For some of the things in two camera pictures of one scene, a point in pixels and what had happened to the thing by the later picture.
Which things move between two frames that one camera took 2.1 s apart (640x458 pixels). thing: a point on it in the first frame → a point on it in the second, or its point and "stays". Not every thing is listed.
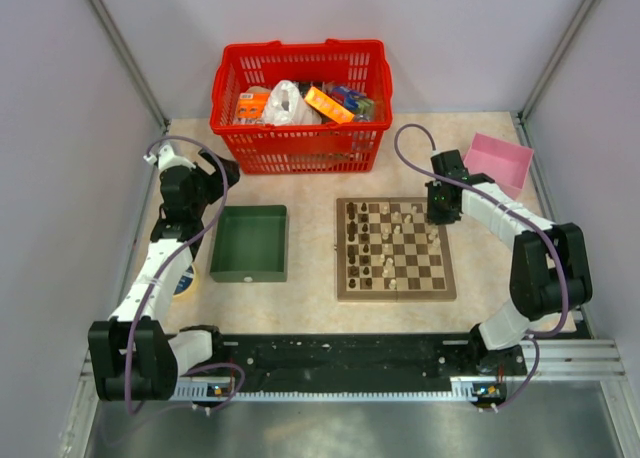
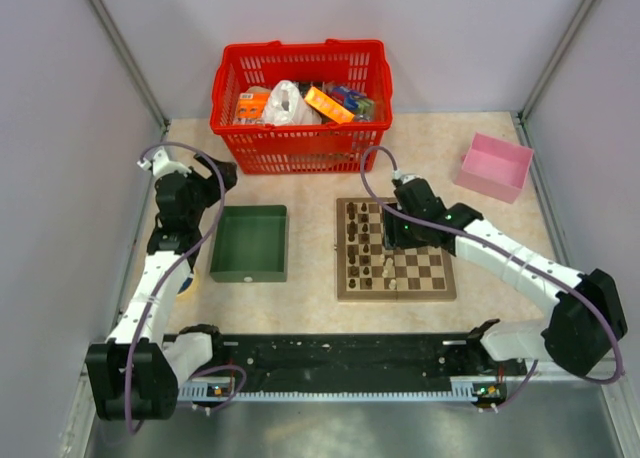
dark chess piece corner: x=351 y=208 stays
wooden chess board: x=388 y=250 stays
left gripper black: x=214 y=181 stays
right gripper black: x=436 y=217 → x=393 y=237
